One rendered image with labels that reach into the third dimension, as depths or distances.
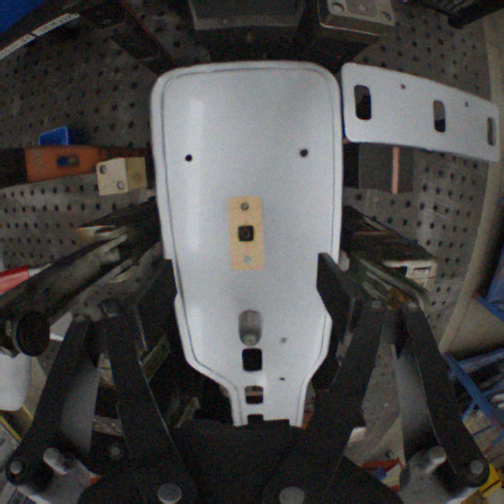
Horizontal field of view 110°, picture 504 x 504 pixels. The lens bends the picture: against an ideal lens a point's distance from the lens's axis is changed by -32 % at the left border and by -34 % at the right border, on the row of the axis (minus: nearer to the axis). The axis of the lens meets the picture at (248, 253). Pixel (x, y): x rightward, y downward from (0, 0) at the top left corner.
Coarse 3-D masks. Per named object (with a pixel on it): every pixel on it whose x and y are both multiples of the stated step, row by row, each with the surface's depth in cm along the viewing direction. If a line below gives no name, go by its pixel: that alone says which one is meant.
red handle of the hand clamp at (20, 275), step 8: (112, 248) 25; (104, 256) 24; (112, 256) 25; (120, 256) 25; (40, 264) 21; (48, 264) 21; (0, 272) 18; (8, 272) 19; (16, 272) 19; (24, 272) 19; (32, 272) 20; (0, 280) 18; (8, 280) 18; (16, 280) 19; (0, 288) 18; (8, 288) 18
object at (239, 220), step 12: (228, 204) 29; (240, 204) 29; (252, 204) 29; (228, 216) 29; (240, 216) 29; (252, 216) 29; (240, 228) 29; (252, 228) 29; (240, 240) 29; (252, 240) 29; (240, 252) 30; (252, 252) 30; (240, 264) 30; (252, 264) 30
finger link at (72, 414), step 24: (72, 336) 10; (72, 360) 9; (96, 360) 11; (48, 384) 7; (72, 384) 8; (96, 384) 10; (48, 408) 6; (72, 408) 7; (48, 432) 5; (72, 432) 6; (24, 456) 4; (24, 480) 3
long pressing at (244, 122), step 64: (256, 64) 24; (192, 128) 27; (256, 128) 27; (320, 128) 27; (192, 192) 29; (256, 192) 29; (320, 192) 29; (192, 256) 32; (192, 320) 35; (320, 320) 35; (256, 384) 40
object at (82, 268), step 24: (120, 240) 25; (72, 264) 18; (96, 264) 22; (120, 264) 25; (24, 288) 14; (48, 288) 16; (72, 288) 19; (96, 288) 21; (0, 312) 11; (24, 312) 11; (48, 312) 16; (0, 336) 11; (24, 336) 11; (48, 336) 13
